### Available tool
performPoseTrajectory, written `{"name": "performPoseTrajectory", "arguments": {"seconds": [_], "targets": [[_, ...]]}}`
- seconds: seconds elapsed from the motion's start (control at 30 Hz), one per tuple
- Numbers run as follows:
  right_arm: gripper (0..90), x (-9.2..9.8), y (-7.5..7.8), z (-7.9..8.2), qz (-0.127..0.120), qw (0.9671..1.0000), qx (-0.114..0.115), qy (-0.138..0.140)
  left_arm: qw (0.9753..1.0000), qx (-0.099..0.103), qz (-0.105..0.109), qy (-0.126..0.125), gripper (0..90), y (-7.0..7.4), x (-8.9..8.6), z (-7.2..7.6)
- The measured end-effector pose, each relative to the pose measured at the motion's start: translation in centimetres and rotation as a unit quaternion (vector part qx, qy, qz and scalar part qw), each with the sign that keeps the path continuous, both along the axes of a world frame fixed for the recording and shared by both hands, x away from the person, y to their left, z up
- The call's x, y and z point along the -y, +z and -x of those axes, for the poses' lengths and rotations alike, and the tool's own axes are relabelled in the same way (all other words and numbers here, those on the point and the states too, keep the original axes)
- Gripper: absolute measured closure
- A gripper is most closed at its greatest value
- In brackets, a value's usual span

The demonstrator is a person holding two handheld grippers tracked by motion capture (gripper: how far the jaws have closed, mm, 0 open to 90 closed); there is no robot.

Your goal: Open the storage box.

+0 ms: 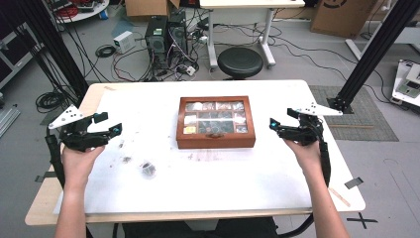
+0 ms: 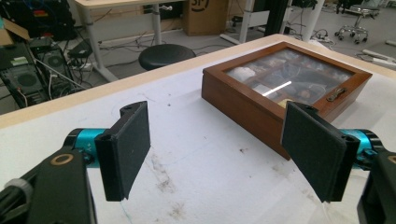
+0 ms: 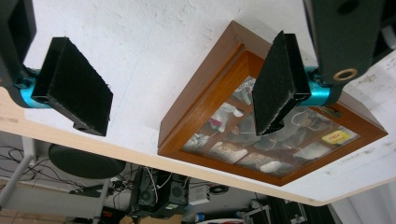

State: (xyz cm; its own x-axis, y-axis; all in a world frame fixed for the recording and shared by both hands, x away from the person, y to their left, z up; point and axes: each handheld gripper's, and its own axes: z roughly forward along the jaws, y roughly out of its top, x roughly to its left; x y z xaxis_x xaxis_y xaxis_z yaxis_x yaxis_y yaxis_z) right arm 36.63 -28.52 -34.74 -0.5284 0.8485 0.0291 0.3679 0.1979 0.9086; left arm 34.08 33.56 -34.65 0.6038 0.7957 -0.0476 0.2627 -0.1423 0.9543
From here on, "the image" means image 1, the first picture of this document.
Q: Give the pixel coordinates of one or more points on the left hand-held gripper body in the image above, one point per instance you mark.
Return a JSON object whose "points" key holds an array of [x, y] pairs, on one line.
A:
{"points": [[77, 137]]}

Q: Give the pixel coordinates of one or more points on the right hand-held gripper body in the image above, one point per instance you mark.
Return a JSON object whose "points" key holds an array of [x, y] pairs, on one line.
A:
{"points": [[307, 130]]}

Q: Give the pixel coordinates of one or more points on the small clear plastic cup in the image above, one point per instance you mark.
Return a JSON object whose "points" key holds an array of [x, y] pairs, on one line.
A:
{"points": [[148, 169]]}

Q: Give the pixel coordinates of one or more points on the wooden box with glass lid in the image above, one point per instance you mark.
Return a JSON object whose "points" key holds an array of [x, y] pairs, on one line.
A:
{"points": [[215, 124]]}

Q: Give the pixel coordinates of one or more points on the person's right hand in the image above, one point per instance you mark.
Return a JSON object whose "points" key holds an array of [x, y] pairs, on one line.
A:
{"points": [[307, 155]]}

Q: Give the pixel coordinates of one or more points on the person's left hand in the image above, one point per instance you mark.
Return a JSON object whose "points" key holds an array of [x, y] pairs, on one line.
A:
{"points": [[79, 168]]}

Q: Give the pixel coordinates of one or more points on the black tape strip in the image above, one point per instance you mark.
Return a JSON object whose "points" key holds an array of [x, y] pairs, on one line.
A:
{"points": [[354, 182], [43, 178]]}

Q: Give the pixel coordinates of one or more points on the grey floor mat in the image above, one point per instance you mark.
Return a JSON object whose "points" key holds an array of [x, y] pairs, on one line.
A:
{"points": [[366, 125]]}

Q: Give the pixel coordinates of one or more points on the black round stool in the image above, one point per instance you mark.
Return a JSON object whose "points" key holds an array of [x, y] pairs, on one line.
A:
{"points": [[240, 62]]}

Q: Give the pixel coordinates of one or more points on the thin wooden stick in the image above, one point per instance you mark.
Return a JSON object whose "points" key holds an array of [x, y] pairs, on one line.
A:
{"points": [[339, 197]]}

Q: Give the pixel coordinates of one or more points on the small white box device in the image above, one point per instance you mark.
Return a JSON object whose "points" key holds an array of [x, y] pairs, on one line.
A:
{"points": [[124, 42]]}

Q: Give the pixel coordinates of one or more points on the black metal stand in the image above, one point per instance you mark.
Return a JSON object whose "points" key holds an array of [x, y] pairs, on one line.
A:
{"points": [[56, 49], [373, 53]]}

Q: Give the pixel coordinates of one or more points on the white table mat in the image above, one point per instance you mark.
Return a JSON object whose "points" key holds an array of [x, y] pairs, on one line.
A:
{"points": [[214, 185]]}

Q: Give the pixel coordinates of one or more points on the black computer tower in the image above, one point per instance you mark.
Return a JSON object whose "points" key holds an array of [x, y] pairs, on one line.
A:
{"points": [[157, 39], [178, 33]]}

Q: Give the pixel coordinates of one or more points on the white power adapter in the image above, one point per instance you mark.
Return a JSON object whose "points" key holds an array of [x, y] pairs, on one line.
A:
{"points": [[190, 70]]}

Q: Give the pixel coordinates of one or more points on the round white table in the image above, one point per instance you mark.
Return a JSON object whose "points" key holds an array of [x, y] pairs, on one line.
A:
{"points": [[85, 15]]}

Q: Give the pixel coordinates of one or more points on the grey metal rack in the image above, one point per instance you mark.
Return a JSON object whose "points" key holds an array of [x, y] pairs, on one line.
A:
{"points": [[13, 56]]}

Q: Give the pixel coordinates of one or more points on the black tape cross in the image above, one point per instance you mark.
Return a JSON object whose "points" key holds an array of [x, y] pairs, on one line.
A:
{"points": [[362, 220]]}

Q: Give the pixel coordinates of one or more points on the large printed cardboard box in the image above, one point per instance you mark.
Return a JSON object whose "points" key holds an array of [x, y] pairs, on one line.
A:
{"points": [[343, 16]]}

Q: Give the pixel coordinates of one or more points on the white flat device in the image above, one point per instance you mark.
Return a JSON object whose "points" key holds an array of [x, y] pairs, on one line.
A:
{"points": [[407, 82]]}

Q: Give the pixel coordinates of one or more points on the white desk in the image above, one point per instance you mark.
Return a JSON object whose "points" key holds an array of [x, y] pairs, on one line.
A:
{"points": [[251, 3]]}

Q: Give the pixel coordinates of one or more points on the person's dark lap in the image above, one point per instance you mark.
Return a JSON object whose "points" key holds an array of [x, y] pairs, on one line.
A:
{"points": [[198, 230]]}

